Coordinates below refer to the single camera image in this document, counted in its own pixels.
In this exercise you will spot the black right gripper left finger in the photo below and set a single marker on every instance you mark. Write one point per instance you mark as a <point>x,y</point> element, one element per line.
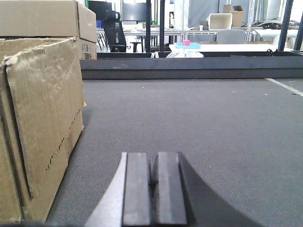
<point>126,202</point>

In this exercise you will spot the white table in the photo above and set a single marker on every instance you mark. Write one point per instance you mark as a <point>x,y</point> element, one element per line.
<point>234,48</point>

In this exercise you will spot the black vertical post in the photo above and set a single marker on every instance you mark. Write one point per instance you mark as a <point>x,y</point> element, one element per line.
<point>148,25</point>

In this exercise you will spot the black office chair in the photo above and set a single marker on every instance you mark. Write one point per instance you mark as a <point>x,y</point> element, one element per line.
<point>112,26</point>

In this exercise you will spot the worn brown cardboard box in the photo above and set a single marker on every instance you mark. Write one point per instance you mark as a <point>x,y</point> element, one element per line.
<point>41,102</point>

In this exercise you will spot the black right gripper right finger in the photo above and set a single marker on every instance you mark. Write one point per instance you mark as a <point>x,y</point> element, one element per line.
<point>183,199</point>

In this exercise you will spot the light blue tray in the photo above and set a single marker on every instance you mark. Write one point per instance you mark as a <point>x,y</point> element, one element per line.
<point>192,45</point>

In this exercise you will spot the white plastic bag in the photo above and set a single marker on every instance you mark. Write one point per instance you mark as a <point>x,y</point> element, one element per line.
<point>182,53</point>

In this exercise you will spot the dark blue angled post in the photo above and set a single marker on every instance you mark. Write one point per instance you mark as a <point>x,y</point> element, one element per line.
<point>285,25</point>

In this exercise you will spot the grey chair back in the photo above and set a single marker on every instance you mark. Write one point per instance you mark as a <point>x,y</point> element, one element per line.
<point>230,36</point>

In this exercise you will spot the white plastic bin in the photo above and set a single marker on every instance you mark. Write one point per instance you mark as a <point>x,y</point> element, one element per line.
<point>219,21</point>

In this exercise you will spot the pink cube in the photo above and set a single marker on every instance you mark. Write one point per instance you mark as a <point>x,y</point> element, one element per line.
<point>186,42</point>

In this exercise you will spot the printed cardboard box behind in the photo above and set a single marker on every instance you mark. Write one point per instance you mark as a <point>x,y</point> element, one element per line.
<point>86,49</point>

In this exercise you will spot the black monitor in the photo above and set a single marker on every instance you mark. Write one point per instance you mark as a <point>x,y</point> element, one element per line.
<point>134,11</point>

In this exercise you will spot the distant open cardboard box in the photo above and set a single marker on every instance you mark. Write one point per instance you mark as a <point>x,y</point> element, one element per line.
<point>237,14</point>

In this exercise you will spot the upper brown cardboard box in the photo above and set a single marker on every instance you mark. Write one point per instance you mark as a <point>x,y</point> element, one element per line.
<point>47,18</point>

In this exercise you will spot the black low platform frame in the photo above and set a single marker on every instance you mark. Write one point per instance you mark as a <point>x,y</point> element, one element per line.
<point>214,65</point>

